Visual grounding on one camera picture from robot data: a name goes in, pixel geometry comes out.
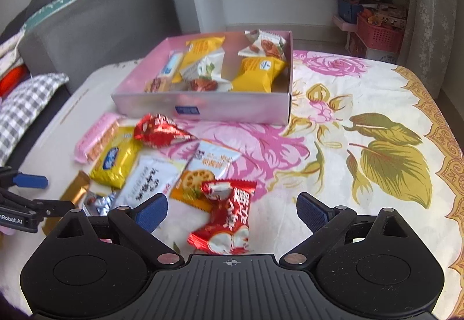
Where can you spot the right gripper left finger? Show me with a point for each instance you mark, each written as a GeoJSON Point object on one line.
{"type": "Point", "coordinates": [100, 267]}

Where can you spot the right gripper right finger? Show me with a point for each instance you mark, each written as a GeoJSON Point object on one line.
{"type": "Point", "coordinates": [365, 263]}

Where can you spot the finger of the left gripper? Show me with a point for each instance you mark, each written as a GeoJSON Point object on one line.
{"type": "Point", "coordinates": [10, 177]}
{"type": "Point", "coordinates": [51, 207]}

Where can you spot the gold bar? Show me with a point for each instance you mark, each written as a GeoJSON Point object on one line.
{"type": "Point", "coordinates": [75, 192]}

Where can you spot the silver foil candy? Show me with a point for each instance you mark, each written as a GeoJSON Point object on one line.
{"type": "Point", "coordinates": [97, 205]}

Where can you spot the white monkey cake pack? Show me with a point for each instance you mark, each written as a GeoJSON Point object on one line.
{"type": "Point", "coordinates": [153, 175]}

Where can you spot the yellow cracker pack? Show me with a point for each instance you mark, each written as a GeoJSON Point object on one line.
{"type": "Point", "coordinates": [117, 159]}

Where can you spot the pink wafer pack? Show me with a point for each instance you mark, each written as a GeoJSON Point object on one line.
{"type": "Point", "coordinates": [89, 147]}

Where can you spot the red white candy pack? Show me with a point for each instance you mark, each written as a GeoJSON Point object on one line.
{"type": "Point", "coordinates": [227, 232]}

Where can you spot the red candy pouch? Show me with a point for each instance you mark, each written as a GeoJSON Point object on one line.
{"type": "Point", "coordinates": [158, 131]}

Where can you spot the orange jam biscuit pack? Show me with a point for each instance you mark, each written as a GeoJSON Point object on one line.
{"type": "Point", "coordinates": [209, 162]}

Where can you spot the blue white rice cracker pack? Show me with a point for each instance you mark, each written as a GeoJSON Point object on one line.
{"type": "Point", "coordinates": [170, 68]}

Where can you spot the white green snack pack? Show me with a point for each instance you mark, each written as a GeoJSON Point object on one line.
{"type": "Point", "coordinates": [203, 75]}

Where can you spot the yellow waffle sandwich pack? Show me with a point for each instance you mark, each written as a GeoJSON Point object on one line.
{"type": "Point", "coordinates": [257, 74]}

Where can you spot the white pecan snack pack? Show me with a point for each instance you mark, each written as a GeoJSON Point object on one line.
{"type": "Point", "coordinates": [264, 44]}

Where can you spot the grey checkered pillow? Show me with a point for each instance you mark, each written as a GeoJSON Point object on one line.
{"type": "Point", "coordinates": [27, 111]}

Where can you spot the folded blankets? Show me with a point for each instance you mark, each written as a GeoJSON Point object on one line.
{"type": "Point", "coordinates": [13, 68]}

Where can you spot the floral tablecloth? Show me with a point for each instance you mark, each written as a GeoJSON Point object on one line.
{"type": "Point", "coordinates": [361, 133]}

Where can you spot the pink cardboard box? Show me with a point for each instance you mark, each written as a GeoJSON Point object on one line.
{"type": "Point", "coordinates": [243, 107]}

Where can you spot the grey sofa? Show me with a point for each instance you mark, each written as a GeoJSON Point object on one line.
{"type": "Point", "coordinates": [82, 38]}

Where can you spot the teal cushion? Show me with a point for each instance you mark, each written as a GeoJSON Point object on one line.
{"type": "Point", "coordinates": [45, 12]}

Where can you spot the lace curtain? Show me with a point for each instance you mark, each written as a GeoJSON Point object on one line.
{"type": "Point", "coordinates": [428, 37]}

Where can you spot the pink plastic basket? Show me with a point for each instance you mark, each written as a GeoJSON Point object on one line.
{"type": "Point", "coordinates": [377, 37]}

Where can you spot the blue storage bin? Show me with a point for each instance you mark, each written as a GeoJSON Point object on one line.
{"type": "Point", "coordinates": [348, 12]}

